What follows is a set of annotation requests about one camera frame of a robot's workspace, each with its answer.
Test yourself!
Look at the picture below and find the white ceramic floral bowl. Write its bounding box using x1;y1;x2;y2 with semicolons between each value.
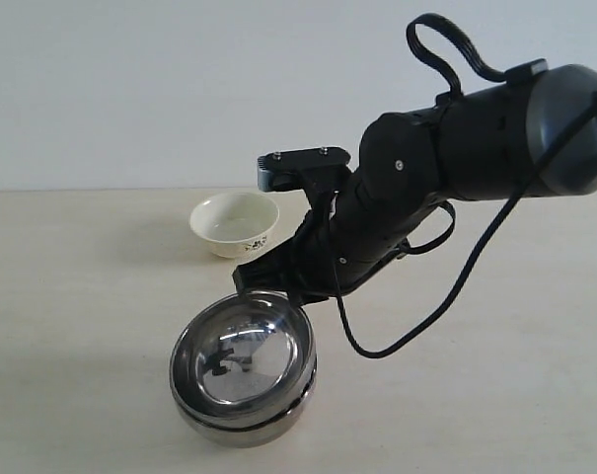
188;192;280;259

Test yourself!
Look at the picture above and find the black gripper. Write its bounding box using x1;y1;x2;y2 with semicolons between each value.
232;177;439;307

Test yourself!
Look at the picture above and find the dimpled stainless steel bowl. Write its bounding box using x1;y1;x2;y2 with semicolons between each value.
172;367;319;449

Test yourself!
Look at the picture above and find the plain stainless steel bowl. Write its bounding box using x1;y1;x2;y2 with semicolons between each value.
170;290;317;419

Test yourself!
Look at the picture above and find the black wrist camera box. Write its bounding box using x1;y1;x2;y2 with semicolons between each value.
257;146;350;193

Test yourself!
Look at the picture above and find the black flat ribbon cable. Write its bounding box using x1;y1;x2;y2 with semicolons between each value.
406;13;549;95

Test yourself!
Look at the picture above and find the black round cable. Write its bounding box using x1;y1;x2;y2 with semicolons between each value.
333;87;597;359

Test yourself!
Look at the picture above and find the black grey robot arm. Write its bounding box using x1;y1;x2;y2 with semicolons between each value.
233;64;597;304

